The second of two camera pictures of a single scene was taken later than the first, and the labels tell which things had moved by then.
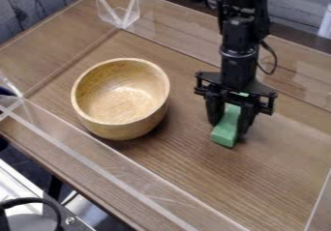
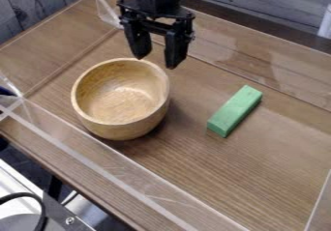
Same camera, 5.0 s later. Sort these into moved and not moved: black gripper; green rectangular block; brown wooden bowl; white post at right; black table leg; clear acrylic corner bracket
Moved: black gripper; green rectangular block
Not moved: brown wooden bowl; black table leg; clear acrylic corner bracket; white post at right
